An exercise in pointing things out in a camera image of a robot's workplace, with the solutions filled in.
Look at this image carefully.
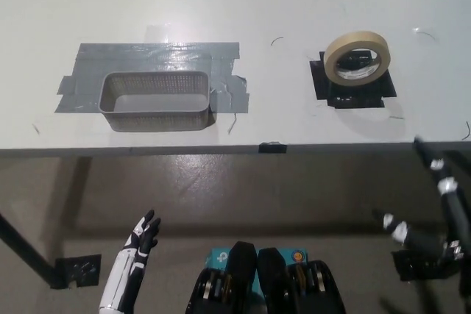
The teal printed box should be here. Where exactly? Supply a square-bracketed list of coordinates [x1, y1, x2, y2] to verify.
[205, 246, 309, 297]

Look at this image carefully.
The black metal table leg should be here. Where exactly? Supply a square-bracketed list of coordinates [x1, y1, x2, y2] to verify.
[0, 212, 62, 288]

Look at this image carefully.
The black tape patch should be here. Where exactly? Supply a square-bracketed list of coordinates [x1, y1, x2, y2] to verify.
[308, 48, 399, 110]

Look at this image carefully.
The small grey mesh container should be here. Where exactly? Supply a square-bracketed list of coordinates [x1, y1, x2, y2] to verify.
[98, 71, 212, 133]

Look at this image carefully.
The grey duct tape patch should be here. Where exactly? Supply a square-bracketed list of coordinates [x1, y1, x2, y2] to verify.
[54, 41, 251, 116]

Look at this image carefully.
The beige masking tape roll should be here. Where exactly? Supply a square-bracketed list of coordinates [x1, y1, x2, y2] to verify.
[323, 30, 392, 90]

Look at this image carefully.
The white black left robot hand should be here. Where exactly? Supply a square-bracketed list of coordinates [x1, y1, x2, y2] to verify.
[98, 210, 162, 314]

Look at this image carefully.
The small black tape strip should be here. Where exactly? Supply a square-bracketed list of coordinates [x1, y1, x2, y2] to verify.
[258, 141, 288, 154]

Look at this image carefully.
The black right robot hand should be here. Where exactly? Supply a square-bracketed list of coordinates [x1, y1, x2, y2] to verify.
[371, 136, 471, 260]

